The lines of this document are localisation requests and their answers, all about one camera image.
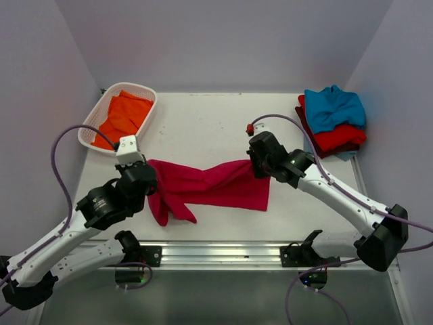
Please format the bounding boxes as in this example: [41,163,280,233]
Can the crimson pink t shirt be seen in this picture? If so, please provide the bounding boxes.
[148,160,271,227]

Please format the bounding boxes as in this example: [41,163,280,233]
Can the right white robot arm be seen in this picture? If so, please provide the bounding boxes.
[247,131,409,272]

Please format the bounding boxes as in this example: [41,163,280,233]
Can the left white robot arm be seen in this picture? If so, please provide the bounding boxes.
[1,162,157,310]

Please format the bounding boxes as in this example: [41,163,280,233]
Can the light blue folded t shirt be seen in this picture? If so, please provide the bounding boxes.
[303,137,360,161]

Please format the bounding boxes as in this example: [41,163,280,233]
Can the maroon folded t shirt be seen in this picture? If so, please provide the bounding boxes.
[295,106,367,161]

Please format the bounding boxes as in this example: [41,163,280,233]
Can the orange t shirt in basket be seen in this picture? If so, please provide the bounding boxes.
[90,89,154,151]

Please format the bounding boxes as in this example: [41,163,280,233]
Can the white plastic laundry basket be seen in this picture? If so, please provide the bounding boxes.
[77,81,159,157]

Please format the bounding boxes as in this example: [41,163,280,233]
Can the red folded t shirt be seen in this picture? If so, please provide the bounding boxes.
[295,95,367,151]

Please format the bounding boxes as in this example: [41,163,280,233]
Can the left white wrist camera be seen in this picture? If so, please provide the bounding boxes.
[116,135,146,166]

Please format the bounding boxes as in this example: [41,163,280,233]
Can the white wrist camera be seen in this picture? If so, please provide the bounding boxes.
[246,123,271,137]
[116,135,146,166]

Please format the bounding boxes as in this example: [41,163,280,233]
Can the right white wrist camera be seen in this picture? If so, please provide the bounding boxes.
[246,123,271,137]

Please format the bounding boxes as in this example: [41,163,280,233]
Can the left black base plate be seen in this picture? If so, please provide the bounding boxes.
[108,245,162,267]

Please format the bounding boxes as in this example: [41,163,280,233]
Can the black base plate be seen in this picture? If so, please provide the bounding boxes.
[108,245,162,267]
[279,242,340,267]

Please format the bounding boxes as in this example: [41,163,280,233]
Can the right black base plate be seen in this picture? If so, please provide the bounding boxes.
[279,242,340,267]

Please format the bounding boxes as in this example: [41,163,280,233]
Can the aluminium front rail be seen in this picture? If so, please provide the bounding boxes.
[43,239,373,270]

